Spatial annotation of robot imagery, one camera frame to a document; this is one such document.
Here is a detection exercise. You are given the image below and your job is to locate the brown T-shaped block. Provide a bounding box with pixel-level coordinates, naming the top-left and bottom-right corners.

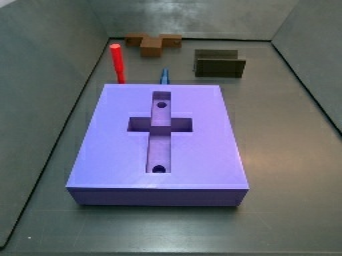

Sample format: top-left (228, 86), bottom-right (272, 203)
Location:
top-left (124, 33), bottom-right (181, 57)

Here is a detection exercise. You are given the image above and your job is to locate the red cylinder peg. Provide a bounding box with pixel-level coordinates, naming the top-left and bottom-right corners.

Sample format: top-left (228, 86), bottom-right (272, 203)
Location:
top-left (109, 44), bottom-right (125, 84)

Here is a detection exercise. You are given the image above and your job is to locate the blue peg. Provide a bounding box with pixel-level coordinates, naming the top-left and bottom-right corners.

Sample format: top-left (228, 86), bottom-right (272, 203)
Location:
top-left (160, 68), bottom-right (169, 84)

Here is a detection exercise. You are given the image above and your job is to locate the purple board with cross slot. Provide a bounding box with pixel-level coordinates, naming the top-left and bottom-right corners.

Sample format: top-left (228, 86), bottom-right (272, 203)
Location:
top-left (66, 84), bottom-right (248, 206)

